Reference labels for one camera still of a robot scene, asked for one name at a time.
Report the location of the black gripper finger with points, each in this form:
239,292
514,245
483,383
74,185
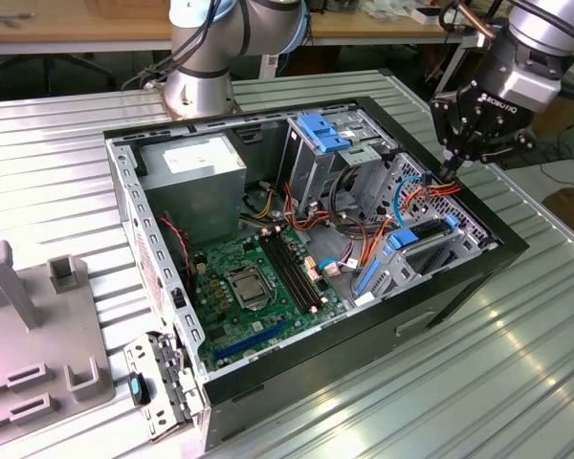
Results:
516,146
442,119

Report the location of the hard disk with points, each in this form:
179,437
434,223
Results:
404,238

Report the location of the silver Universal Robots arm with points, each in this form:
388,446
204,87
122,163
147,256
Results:
196,91

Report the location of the grey metal disk bay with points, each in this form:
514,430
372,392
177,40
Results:
397,277

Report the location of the small white box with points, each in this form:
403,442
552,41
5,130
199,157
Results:
426,15

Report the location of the blue plastic drive latch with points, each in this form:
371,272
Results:
323,131

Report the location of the grey metal drive cage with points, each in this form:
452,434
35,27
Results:
311,167

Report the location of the white labelled box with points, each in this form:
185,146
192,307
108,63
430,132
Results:
268,67

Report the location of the black RAM slot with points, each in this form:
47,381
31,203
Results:
298,270
286,277

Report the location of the silver CPU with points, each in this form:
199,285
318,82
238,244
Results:
252,290

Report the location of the grey power supply unit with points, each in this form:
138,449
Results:
198,201

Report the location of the black open PC case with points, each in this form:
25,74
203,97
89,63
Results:
325,368

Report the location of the blue expansion slot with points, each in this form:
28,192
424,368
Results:
251,342

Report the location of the green motherboard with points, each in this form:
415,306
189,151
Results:
236,330

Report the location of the black plastic case clip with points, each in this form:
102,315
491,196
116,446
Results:
177,297

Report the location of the black office chair base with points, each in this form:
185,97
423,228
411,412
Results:
95,69

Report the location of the long wooden desk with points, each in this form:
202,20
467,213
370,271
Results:
86,33

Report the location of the grey parts rack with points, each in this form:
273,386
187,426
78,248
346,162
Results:
52,325

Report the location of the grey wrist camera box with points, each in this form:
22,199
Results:
531,91

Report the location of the CPU socket metal frame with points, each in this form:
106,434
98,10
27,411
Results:
233,277

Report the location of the brown square base plate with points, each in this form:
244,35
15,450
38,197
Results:
161,93

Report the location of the silver hinged expansion bracket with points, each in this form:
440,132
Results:
146,349

